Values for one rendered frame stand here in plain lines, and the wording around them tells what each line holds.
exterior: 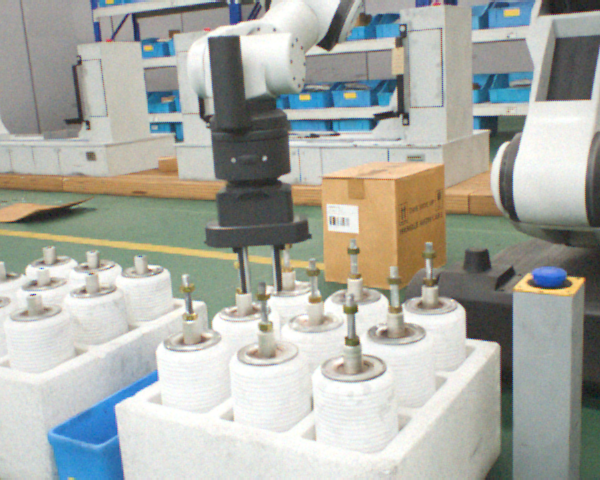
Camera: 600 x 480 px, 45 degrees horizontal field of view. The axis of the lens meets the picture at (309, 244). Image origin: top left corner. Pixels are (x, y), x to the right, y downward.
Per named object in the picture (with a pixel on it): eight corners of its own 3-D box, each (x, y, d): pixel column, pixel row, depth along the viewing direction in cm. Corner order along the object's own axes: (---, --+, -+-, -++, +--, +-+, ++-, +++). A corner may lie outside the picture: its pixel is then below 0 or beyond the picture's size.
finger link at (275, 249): (274, 293, 86) (270, 242, 84) (275, 285, 89) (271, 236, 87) (288, 292, 86) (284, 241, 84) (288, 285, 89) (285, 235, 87)
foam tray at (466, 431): (285, 407, 131) (277, 312, 127) (501, 453, 111) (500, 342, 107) (130, 527, 99) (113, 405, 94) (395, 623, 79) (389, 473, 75)
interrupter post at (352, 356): (356, 365, 85) (355, 338, 84) (368, 371, 83) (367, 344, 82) (339, 370, 84) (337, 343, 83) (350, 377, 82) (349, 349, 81)
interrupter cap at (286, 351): (311, 351, 90) (310, 346, 90) (272, 373, 84) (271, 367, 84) (264, 341, 94) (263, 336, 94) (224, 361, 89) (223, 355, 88)
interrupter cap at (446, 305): (439, 297, 108) (439, 292, 107) (468, 311, 101) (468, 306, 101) (393, 306, 105) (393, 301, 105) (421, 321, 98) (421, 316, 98)
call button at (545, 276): (536, 280, 92) (536, 265, 91) (569, 283, 90) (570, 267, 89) (528, 289, 88) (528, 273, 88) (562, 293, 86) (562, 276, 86)
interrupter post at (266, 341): (281, 354, 90) (279, 329, 89) (269, 361, 88) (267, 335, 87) (266, 351, 91) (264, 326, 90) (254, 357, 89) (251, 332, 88)
